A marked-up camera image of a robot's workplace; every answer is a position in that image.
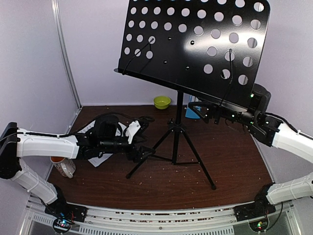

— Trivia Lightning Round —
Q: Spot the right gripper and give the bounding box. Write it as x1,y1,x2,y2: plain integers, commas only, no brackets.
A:
188,88,257,126

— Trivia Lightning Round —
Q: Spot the sheet music page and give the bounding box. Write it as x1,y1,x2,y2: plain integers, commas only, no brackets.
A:
88,123,126,167

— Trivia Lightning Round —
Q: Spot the black music stand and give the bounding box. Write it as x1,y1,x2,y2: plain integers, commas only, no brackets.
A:
113,0,272,190

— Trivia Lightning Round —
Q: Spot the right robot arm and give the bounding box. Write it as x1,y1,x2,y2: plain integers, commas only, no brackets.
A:
188,84,313,216

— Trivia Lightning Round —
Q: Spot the blue metronome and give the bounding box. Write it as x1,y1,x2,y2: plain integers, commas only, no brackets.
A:
185,95,200,119

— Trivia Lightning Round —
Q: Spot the green bowl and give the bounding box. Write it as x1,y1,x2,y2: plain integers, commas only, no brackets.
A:
154,96,171,110

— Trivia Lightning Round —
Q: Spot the white patterned mug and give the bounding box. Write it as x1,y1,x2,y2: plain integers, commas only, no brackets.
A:
50,157,76,179

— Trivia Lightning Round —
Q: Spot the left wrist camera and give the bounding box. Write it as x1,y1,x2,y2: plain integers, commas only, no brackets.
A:
125,120,141,144

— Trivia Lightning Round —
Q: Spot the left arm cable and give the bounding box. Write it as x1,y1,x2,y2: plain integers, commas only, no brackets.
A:
92,112,155,130

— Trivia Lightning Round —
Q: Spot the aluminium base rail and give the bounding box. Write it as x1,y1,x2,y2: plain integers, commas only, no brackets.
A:
21,193,300,235

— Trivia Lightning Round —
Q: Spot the left aluminium corner post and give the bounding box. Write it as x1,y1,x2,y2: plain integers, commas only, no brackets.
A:
51,0,82,109

